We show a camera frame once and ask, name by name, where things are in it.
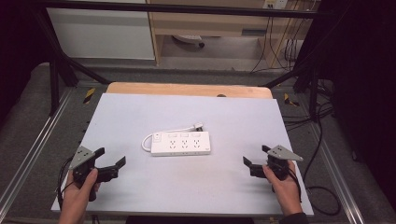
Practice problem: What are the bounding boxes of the person's dark clothing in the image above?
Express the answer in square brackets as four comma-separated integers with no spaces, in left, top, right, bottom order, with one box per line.
[125,216,256,224]

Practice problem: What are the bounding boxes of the white wall socket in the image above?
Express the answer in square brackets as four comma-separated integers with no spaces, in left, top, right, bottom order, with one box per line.
[262,0,289,10]

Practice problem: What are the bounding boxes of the person's left hand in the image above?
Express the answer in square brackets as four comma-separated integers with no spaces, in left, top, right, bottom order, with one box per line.
[61,168,102,212]

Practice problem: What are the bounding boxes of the white cabinet panel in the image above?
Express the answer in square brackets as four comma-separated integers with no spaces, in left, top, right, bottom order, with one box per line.
[46,7,156,61]

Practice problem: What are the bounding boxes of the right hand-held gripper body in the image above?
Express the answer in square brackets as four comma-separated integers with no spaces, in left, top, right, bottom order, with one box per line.
[249,145,304,192]

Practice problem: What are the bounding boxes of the aluminium floor rail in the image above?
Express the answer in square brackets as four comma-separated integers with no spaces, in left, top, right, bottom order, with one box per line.
[307,119,367,224]
[0,88,73,214]

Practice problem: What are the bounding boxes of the black curtain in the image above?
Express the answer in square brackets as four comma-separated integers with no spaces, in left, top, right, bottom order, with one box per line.
[0,0,54,122]
[307,0,396,206]

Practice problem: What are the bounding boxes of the black floor cable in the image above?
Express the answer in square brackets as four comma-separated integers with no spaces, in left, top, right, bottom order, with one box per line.
[281,78,342,217]

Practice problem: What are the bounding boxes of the black metal frame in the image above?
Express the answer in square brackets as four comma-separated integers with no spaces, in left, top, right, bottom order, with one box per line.
[31,0,331,122]

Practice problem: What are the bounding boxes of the white power strip cord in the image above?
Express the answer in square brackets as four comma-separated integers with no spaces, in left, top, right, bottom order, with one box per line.
[141,124,197,153]

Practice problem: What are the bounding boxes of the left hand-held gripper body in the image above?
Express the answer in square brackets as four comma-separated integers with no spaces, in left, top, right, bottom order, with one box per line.
[68,146,120,203]

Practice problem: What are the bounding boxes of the black hanging cables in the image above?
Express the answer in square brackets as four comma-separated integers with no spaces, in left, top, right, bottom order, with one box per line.
[249,8,312,75]

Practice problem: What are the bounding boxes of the person's right hand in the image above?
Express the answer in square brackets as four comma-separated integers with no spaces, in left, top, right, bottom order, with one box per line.
[262,163,303,217]

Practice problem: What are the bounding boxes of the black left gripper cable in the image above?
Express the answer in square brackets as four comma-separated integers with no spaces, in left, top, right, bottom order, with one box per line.
[56,156,77,210]

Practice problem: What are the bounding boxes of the white chair base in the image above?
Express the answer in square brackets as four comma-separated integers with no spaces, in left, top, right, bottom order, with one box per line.
[172,34,205,49]

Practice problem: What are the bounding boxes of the white power strip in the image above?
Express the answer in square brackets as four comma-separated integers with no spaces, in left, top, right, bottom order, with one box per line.
[150,131,212,157]

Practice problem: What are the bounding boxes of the wooden table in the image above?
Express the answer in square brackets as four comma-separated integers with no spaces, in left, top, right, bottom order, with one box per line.
[106,81,274,100]

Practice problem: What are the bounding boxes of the yellow black floor tape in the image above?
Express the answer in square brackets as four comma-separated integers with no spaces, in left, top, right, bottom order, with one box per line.
[82,87,96,105]
[283,92,301,107]

